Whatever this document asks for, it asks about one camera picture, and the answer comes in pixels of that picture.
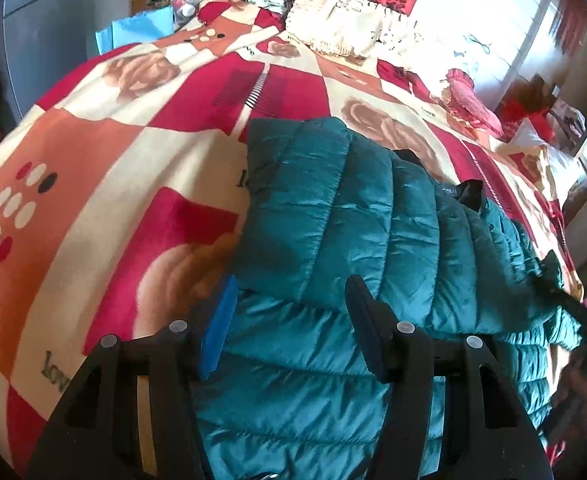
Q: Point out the cream fringed pillow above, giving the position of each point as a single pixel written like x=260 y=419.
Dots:
x=343 y=15

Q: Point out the red ruffled cushion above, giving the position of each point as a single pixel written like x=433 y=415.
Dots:
x=473 y=105

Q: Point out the clear plastic bottle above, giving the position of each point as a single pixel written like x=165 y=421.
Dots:
x=188 y=2

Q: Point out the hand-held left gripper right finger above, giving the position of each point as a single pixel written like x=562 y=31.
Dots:
x=368 y=330

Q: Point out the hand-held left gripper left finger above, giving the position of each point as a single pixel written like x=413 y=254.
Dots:
x=218 y=325

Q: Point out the white pillow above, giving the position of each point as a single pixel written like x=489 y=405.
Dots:
x=528 y=137

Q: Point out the red tassel wall hanging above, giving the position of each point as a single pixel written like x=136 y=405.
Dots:
x=573 y=15

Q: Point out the light blue bag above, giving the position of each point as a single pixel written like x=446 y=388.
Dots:
x=138 y=25

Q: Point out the red and cream printed blanket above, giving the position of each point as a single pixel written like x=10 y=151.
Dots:
x=98 y=160

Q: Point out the teal quilted puffer jacket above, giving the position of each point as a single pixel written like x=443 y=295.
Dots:
x=333 y=220

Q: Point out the grey refrigerator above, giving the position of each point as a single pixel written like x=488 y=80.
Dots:
x=43 y=25

